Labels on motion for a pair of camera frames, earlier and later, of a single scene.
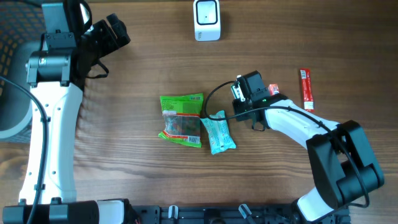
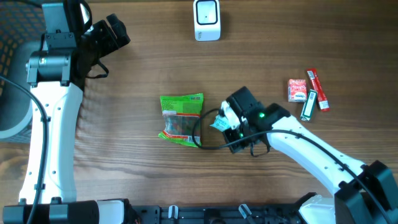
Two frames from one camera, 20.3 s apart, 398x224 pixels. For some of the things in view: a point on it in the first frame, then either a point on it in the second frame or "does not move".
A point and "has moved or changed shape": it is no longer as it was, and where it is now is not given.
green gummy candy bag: (181, 117) does not move
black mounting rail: (227, 214) does not move
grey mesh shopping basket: (21, 33) does not move
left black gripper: (104, 34) does not move
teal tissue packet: (220, 137) has moved or changed shape
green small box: (237, 92) has moved or changed shape
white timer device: (207, 20) does not move
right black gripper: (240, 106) → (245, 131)
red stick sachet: (307, 91) → (322, 98)
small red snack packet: (273, 89) → (297, 90)
